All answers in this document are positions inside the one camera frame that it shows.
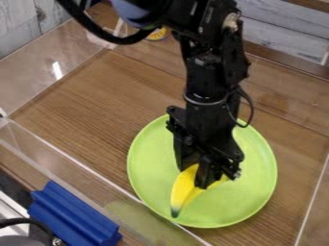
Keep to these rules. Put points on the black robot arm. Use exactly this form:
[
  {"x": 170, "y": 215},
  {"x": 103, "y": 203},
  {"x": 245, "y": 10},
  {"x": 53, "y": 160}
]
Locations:
[{"x": 208, "y": 28}]

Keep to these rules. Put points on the yellow labelled tin can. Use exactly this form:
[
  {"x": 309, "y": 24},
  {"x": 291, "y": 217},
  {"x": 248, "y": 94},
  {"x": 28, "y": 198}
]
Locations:
[{"x": 158, "y": 34}]

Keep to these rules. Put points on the blue plastic clamp block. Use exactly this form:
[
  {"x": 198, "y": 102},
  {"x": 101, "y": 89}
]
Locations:
[{"x": 75, "y": 222}]

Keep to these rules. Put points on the green round plate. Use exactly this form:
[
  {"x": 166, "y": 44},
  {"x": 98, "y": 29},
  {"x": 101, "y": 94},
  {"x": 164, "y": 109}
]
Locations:
[{"x": 228, "y": 202}]

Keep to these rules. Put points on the clear acrylic corner bracket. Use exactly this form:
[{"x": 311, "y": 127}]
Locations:
[{"x": 105, "y": 38}]

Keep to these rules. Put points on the yellow toy banana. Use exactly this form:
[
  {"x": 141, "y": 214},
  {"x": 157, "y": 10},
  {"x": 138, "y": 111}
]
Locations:
[{"x": 185, "y": 192}]

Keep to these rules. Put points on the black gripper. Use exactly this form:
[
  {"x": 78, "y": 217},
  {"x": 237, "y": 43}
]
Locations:
[{"x": 202, "y": 128}]

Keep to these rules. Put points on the clear acrylic enclosure wall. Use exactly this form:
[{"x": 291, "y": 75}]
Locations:
[{"x": 36, "y": 162}]

